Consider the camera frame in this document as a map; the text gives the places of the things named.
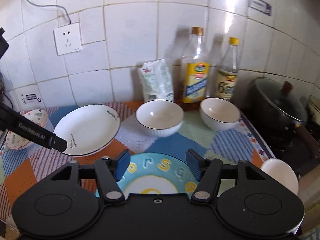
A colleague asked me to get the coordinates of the white wall socket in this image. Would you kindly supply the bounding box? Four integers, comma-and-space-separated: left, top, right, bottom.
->
54, 23, 82, 56

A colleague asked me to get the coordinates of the white ribbed bowl by bottles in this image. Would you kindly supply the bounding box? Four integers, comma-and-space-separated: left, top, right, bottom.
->
200, 98, 240, 131

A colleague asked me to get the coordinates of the large white ribbed bowl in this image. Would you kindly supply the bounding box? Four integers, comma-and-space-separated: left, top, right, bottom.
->
135, 100, 184, 138

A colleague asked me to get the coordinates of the colourful patchwork mat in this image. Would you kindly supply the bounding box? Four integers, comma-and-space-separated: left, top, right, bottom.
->
1, 102, 274, 222

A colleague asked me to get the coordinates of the black wok with lid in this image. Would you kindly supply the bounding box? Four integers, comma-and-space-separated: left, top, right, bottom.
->
248, 77, 319, 159

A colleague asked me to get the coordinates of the black gas stove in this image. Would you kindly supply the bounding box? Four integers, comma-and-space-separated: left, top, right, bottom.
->
241, 107, 319, 177

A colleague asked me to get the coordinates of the white oval plate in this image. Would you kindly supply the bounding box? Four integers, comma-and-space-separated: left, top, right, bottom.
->
54, 105, 120, 157

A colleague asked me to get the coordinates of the blue egg plate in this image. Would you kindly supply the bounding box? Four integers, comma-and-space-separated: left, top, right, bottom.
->
95, 152, 208, 198

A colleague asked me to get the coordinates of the wall sticker label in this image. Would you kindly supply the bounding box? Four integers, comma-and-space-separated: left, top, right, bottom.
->
21, 93, 42, 105

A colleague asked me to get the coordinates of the vinegar bottle yellow cap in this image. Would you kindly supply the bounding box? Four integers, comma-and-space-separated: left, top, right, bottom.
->
215, 37, 240, 101

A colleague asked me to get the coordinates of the small white bowl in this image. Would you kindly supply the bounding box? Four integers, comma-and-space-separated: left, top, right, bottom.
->
260, 158, 299, 195

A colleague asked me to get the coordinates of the yellow label oil bottle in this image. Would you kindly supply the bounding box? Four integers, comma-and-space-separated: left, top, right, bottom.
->
176, 27, 209, 112

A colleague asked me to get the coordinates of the white seasoning bag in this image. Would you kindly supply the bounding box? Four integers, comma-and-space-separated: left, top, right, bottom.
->
138, 59, 174, 102

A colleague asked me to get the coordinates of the pink rabbit bowl plate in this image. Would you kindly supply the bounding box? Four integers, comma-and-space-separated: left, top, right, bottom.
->
1, 109, 49, 150

